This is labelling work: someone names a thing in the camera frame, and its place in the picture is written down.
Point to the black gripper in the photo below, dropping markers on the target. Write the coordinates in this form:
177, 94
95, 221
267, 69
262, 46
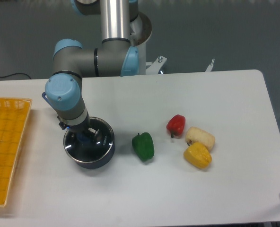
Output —
79, 124

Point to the glass lid blue knob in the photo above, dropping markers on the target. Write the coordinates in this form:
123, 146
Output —
88, 153

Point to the blue saucepan with handle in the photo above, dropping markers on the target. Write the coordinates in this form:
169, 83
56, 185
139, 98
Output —
88, 141

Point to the red bell pepper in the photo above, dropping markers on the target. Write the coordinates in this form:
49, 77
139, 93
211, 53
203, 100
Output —
176, 125

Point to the beige bread loaf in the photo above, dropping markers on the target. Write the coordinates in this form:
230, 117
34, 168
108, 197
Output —
195, 134

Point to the yellow bell pepper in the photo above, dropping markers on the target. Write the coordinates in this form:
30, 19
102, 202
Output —
198, 155

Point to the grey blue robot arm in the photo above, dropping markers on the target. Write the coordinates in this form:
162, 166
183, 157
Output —
71, 63

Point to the green bell pepper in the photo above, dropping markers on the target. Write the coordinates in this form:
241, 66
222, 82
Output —
143, 146

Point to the yellow wicker basket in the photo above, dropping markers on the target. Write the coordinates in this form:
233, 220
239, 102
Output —
14, 113

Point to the white bracket behind table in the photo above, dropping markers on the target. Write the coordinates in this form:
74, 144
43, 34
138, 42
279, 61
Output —
210, 66

